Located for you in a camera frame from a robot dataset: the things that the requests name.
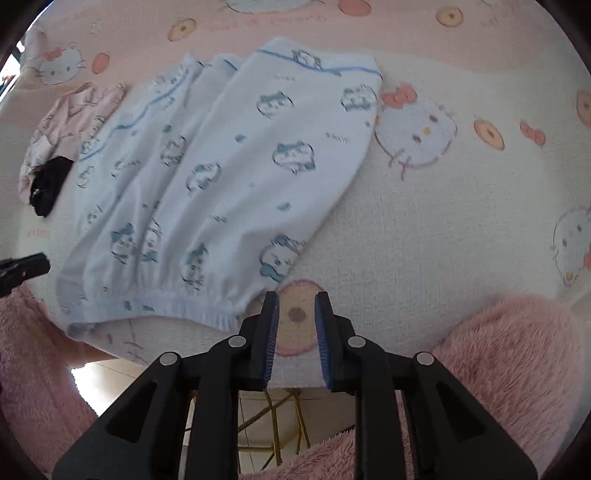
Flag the pink printed garment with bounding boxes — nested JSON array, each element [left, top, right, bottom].
[[17, 82, 127, 206]]

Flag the black garment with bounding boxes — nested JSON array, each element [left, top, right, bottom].
[[30, 156, 75, 217]]

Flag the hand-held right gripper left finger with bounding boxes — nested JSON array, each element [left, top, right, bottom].
[[52, 291, 281, 480]]

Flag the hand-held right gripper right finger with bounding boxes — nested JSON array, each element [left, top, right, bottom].
[[314, 291, 539, 480]]

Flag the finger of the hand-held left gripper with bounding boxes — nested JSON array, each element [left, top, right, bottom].
[[0, 252, 51, 297]]

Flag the pink and cream printed blanket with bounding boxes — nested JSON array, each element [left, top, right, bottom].
[[0, 0, 591, 388]]

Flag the light blue printed pants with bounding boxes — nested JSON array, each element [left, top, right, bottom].
[[56, 37, 383, 344]]

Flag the gold wire frame stool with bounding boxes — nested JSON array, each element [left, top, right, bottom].
[[238, 388, 315, 467]]

